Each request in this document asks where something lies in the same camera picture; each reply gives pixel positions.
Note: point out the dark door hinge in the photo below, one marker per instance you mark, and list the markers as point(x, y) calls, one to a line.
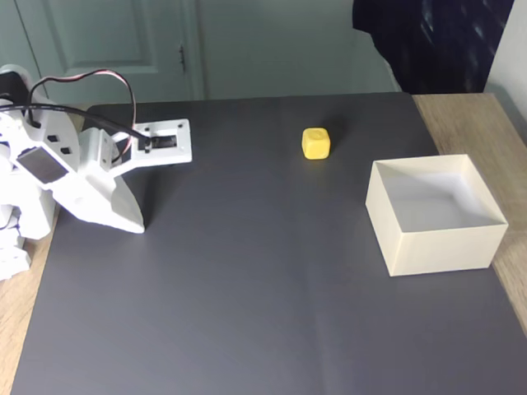
point(181, 57)

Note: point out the white open cardboard box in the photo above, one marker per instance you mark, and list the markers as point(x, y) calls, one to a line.
point(444, 251)

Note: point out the dark grey table mat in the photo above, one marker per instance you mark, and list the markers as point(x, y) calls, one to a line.
point(247, 267)

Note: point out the dark hanging cloth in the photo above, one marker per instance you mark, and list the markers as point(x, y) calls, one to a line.
point(432, 45)

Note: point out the yellow cube block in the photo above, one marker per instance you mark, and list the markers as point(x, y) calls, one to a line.
point(316, 144)

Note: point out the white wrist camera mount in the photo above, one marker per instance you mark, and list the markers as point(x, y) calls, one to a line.
point(183, 144)

